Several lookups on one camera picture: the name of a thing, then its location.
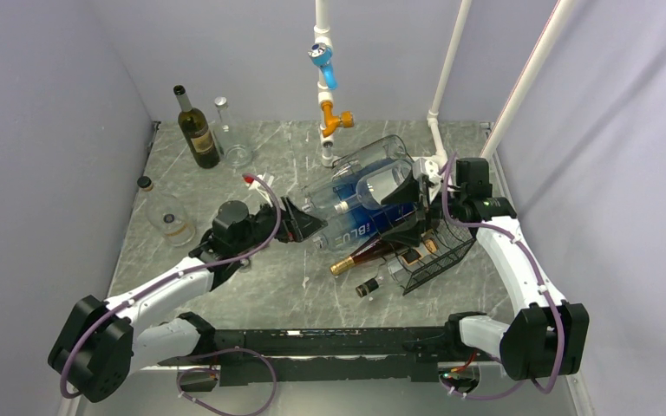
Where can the orange pipe valve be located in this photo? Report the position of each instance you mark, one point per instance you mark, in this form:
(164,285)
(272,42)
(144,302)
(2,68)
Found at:
(331,122)

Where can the brown gold-capped wine bottle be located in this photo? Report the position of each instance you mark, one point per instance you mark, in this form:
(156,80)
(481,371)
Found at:
(372,249)

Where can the round clear flask bottle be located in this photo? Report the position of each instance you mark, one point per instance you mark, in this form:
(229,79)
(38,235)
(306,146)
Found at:
(166,214)

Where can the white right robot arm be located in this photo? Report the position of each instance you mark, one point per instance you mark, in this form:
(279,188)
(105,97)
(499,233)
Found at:
(546,336)

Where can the clear blue bottle lower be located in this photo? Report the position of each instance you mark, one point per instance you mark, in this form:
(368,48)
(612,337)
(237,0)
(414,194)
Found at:
(349,229)

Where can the white PVC pipe frame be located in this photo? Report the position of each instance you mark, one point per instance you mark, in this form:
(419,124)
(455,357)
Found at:
(322,34)

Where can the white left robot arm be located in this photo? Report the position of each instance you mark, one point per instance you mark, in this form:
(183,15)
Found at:
(104,341)

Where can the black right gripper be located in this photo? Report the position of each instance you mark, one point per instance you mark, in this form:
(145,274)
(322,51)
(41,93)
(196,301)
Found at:
(409,233)

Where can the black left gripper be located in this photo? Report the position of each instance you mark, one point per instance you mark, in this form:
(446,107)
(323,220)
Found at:
(297,224)

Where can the clear flat black-capped bottle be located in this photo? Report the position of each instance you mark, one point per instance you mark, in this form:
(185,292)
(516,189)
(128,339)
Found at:
(394,273)

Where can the clear bottle dark label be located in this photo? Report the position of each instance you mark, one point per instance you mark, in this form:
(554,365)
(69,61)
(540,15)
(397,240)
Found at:
(236,148)

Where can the white diagonal pole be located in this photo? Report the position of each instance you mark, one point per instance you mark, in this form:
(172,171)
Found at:
(551,32)

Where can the clear blue bottle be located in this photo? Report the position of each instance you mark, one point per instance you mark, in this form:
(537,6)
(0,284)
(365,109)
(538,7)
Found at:
(321,196)
(349,229)

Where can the black wire wine rack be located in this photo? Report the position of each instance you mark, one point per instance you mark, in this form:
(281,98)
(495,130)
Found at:
(438,251)

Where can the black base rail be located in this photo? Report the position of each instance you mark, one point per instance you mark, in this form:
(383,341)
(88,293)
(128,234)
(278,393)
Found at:
(243,356)

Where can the clear blue bottle upper left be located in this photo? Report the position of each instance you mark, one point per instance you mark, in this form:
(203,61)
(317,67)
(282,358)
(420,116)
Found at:
(321,196)

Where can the dark green wine bottle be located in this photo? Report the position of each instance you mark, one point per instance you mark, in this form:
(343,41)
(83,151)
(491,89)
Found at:
(195,128)

